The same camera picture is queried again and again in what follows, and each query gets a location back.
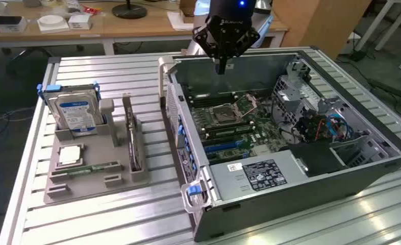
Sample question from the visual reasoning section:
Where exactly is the open black PC case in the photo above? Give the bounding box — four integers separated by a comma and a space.
157, 50, 401, 243

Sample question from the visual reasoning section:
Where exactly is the silver CPU chip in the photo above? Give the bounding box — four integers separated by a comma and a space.
57, 145, 83, 164

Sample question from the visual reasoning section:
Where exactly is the wooden cabinet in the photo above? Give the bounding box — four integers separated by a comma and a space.
270, 0, 374, 61

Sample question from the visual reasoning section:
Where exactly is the black round lamp base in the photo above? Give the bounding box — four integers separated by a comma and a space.
111, 0, 149, 20

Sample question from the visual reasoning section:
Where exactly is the green motherboard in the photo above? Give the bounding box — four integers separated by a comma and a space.
185, 90, 292, 165

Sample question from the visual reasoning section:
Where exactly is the blue data wire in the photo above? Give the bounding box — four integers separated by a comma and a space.
324, 114, 354, 141

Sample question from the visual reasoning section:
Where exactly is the white round plastic part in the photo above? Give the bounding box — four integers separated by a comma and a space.
36, 14, 72, 34

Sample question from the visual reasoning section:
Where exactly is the black graphics card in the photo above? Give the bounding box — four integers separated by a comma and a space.
120, 90, 144, 171

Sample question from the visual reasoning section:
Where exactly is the open socket cover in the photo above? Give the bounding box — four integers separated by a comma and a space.
232, 93, 261, 118

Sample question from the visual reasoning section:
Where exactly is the wooden desk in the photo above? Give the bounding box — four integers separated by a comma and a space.
0, 0, 289, 56

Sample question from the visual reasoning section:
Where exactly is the black floor stand base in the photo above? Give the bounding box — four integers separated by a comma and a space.
366, 76, 401, 99

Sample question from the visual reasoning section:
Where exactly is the black power adapter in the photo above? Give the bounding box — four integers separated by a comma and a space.
348, 51, 368, 62

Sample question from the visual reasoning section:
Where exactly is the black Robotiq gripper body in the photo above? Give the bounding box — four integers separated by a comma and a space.
205, 0, 257, 58

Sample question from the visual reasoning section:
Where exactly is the green RAM stick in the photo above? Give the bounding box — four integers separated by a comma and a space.
52, 161, 121, 177

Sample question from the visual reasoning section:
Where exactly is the white paper stack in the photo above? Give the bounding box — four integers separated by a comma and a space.
167, 10, 197, 32

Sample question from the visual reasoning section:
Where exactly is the hard disk in blue caddy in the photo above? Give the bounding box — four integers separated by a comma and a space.
36, 81, 103, 134

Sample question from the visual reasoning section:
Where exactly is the black chair base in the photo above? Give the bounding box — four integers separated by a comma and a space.
1, 44, 85, 76

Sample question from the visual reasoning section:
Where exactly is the CPU socket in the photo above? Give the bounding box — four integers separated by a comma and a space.
208, 103, 245, 126

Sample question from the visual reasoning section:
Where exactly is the low metal disk bay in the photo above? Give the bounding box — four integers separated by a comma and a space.
329, 135, 397, 169

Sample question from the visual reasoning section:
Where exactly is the grey power supply unit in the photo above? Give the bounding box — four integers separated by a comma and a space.
200, 149, 310, 202

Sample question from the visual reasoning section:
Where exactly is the grey parts rack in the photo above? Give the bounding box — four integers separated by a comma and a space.
43, 99, 152, 205

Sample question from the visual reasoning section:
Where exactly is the black cable bundle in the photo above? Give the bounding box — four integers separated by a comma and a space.
294, 116, 328, 143

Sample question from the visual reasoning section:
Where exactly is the brown cardboard box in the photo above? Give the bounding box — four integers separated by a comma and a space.
179, 0, 199, 18

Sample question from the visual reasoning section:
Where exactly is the white box with black top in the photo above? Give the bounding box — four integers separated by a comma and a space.
0, 15, 28, 33

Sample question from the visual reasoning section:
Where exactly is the installed black RAM stick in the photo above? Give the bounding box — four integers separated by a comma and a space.
205, 124, 256, 140

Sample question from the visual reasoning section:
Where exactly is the white table frame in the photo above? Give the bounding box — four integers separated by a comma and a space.
353, 0, 401, 70

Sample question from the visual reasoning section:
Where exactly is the long black expansion slot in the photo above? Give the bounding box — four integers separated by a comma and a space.
203, 135, 252, 145

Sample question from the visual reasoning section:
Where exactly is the tall metal disk bay cage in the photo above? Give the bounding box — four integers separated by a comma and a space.
270, 60, 326, 128

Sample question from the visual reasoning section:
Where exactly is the small white labelled box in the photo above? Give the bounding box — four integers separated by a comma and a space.
67, 13, 95, 30

